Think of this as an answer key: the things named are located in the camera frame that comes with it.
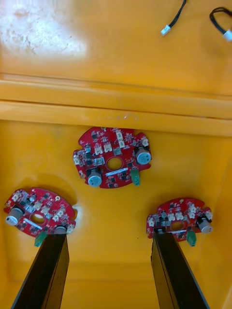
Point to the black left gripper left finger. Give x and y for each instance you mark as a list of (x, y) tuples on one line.
[(46, 272)]

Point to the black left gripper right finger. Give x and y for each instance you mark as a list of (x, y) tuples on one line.
[(174, 272)]

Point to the round red circuit board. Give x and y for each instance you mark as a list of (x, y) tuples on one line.
[(113, 173), (180, 205), (46, 202)]

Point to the yellow-orange plastic bin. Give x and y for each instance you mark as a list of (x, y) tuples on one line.
[(120, 60), (111, 217)]

